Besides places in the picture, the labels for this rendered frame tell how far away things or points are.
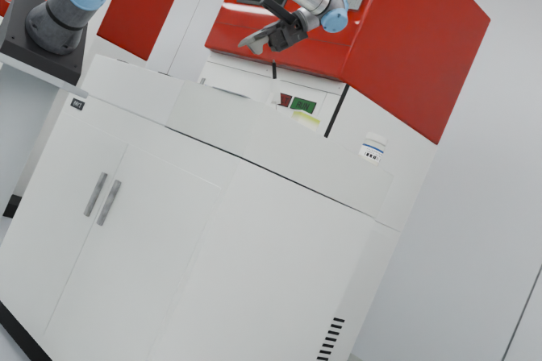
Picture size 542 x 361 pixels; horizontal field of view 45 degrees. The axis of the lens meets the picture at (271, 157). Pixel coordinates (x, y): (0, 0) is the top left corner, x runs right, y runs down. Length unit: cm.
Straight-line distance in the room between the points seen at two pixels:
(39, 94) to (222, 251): 65
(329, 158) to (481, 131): 200
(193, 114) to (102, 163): 40
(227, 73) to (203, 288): 131
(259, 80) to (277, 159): 97
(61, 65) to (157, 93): 29
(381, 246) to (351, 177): 88
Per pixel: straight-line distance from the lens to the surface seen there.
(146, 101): 200
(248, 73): 270
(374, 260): 276
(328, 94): 236
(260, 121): 162
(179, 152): 179
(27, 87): 187
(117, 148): 203
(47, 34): 187
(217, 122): 172
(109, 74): 223
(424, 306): 364
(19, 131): 188
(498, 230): 354
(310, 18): 203
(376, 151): 205
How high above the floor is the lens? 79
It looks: 2 degrees up
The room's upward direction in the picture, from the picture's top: 24 degrees clockwise
